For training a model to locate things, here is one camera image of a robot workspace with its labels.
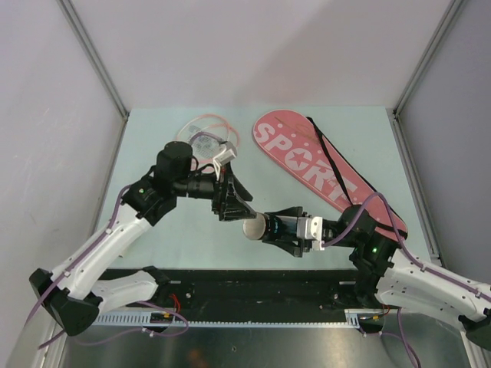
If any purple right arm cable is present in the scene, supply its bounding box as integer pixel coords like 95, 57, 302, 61
321, 191, 491, 363

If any clear tube lid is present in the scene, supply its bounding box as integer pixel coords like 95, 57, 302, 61
242, 212, 266, 241

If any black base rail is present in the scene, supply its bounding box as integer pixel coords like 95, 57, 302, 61
99, 268, 407, 324

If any aluminium frame post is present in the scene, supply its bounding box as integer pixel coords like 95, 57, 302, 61
391, 0, 469, 120
56, 0, 130, 122

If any left aluminium frame post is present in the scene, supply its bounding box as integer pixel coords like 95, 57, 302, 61
56, 0, 130, 122

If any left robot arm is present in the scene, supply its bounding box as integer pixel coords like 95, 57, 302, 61
28, 141, 255, 337

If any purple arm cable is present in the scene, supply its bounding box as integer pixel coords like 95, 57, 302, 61
321, 191, 491, 363
25, 132, 231, 350

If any pink badminton racket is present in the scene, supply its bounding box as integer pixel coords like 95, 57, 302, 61
176, 113, 240, 164

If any white slotted cable duct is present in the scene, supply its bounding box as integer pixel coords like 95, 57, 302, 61
93, 308, 384, 327

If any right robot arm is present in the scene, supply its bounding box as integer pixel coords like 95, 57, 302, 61
257, 205, 490, 350

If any right aluminium frame post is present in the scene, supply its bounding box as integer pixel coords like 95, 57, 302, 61
391, 0, 469, 120

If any black shuttlecock tube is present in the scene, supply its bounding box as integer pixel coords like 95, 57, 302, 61
258, 218, 297, 241

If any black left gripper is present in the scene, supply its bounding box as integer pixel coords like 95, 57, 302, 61
173, 162, 256, 222

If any pink racket bag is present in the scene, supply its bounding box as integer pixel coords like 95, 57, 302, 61
252, 109, 410, 241

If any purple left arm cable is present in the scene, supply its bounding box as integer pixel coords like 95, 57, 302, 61
25, 132, 231, 350

